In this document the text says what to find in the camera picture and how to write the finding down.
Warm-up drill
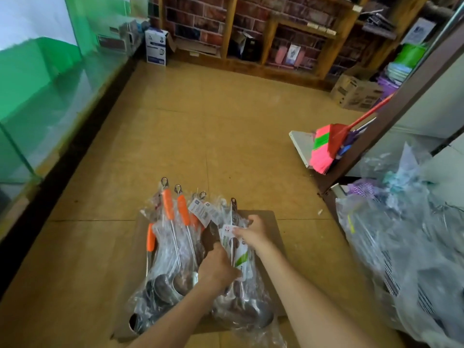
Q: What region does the person's left hand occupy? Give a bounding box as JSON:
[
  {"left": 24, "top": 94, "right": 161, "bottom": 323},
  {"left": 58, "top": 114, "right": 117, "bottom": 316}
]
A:
[{"left": 197, "top": 243, "right": 242, "bottom": 293}]

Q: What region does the person's right hand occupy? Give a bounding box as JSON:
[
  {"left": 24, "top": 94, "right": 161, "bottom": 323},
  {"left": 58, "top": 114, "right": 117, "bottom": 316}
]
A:
[{"left": 232, "top": 214, "right": 276, "bottom": 255}]

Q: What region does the pile of packaged utensils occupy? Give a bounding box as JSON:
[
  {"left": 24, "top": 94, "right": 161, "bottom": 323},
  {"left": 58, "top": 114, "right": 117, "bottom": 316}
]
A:
[{"left": 127, "top": 176, "right": 288, "bottom": 348}]

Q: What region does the person's left forearm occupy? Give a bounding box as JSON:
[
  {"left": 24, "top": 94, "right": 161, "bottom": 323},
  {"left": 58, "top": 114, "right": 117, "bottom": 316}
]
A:
[{"left": 129, "top": 282, "right": 234, "bottom": 348}]

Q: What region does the person's right forearm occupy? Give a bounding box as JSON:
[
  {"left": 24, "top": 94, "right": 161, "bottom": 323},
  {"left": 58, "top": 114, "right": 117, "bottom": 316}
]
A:
[{"left": 254, "top": 243, "right": 379, "bottom": 348}]

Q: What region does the white flat board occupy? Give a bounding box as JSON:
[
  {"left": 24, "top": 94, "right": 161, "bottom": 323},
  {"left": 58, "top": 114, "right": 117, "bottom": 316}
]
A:
[{"left": 289, "top": 130, "right": 317, "bottom": 170}]

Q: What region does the pink green broom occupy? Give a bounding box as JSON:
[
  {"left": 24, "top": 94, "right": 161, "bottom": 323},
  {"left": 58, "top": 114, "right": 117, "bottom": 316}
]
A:
[
  {"left": 309, "top": 123, "right": 350, "bottom": 175},
  {"left": 315, "top": 24, "right": 464, "bottom": 198}
]

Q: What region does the pile of plastic wrapped utensils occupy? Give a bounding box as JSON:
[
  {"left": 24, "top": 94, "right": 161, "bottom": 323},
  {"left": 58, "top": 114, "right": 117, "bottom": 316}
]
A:
[{"left": 335, "top": 143, "right": 464, "bottom": 348}]

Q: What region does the red plastic rod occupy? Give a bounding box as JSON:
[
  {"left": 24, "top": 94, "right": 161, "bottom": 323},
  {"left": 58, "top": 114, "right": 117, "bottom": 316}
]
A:
[{"left": 347, "top": 94, "right": 397, "bottom": 136}]

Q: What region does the small brown cardboard box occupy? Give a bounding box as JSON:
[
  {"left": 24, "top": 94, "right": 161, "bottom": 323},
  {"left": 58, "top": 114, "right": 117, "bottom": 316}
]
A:
[{"left": 331, "top": 73, "right": 386, "bottom": 112}]

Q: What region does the wooden bookshelf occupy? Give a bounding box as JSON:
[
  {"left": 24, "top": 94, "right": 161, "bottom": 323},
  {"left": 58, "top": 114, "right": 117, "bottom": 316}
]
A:
[{"left": 145, "top": 0, "right": 432, "bottom": 89}]

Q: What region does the white blue printed box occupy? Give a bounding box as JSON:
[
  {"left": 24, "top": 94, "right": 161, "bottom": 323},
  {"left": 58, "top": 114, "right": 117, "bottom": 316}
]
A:
[{"left": 144, "top": 27, "right": 170, "bottom": 68}]

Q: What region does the stack of plastic basins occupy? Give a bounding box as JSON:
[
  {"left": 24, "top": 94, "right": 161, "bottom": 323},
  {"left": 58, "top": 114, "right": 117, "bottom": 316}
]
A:
[{"left": 376, "top": 42, "right": 430, "bottom": 96}]

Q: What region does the small white box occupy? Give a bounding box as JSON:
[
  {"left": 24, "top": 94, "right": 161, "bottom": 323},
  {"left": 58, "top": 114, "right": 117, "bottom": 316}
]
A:
[{"left": 96, "top": 20, "right": 144, "bottom": 57}]

